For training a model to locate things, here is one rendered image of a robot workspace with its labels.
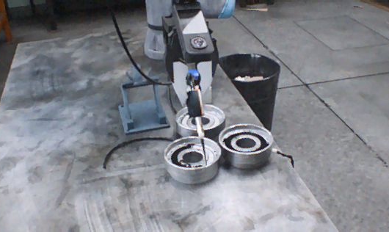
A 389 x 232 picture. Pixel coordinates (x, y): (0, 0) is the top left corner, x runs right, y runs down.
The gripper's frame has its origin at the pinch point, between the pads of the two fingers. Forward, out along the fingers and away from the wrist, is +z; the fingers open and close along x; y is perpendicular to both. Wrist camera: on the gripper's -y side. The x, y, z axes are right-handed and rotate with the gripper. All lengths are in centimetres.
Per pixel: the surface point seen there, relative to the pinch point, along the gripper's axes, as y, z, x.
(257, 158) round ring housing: -7.6, 10.7, -10.0
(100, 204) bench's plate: -8.7, 13.2, 19.6
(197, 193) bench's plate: -10.7, 13.2, 2.6
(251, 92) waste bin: 99, 57, -51
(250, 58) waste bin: 129, 53, -62
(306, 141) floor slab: 104, 94, -85
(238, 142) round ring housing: -0.6, 11.1, -8.7
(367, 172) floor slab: 70, 94, -101
